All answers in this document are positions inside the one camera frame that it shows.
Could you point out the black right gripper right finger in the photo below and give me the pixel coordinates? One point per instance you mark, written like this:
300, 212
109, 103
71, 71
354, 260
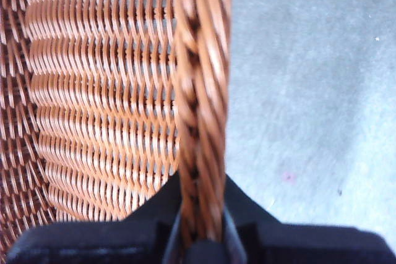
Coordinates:
309, 245

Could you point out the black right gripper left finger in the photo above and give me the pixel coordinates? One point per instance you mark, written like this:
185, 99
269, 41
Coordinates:
92, 242

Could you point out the brown wicker basket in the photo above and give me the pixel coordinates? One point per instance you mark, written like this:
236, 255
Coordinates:
102, 91

